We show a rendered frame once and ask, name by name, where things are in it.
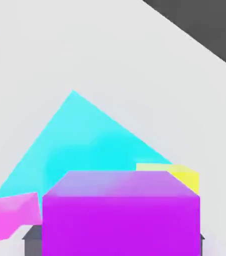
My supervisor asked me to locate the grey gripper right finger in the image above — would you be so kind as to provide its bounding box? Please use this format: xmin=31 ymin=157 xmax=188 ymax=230
xmin=199 ymin=233 xmax=206 ymax=256

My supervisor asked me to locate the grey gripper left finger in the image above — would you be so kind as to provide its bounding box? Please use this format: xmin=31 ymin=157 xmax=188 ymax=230
xmin=21 ymin=225 xmax=43 ymax=256

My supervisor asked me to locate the small purple cube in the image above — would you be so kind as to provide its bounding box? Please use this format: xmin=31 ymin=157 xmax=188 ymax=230
xmin=41 ymin=170 xmax=201 ymax=256

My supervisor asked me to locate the small pink cube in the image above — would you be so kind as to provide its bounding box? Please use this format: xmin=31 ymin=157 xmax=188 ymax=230
xmin=0 ymin=191 xmax=43 ymax=246

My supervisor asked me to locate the small yellow cube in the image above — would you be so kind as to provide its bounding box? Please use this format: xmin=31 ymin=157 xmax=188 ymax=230
xmin=135 ymin=163 xmax=200 ymax=196

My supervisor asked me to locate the large cyan box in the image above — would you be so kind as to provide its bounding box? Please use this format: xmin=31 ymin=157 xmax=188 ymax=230
xmin=0 ymin=89 xmax=174 ymax=221

